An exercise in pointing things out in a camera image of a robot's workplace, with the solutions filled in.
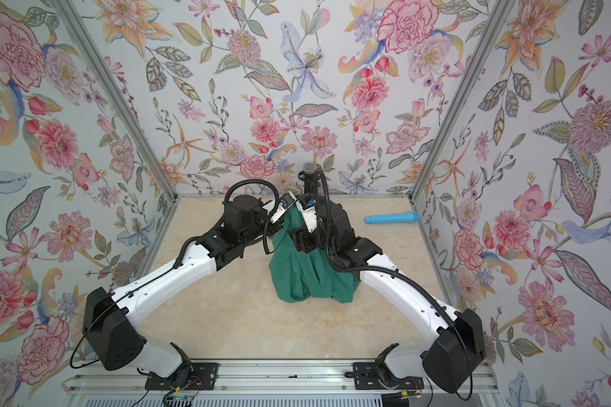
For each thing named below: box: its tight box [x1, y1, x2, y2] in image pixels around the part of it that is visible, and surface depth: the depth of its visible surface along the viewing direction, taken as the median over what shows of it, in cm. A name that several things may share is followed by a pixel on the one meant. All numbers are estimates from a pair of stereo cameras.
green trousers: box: [269, 195, 361, 304], surface depth 83 cm
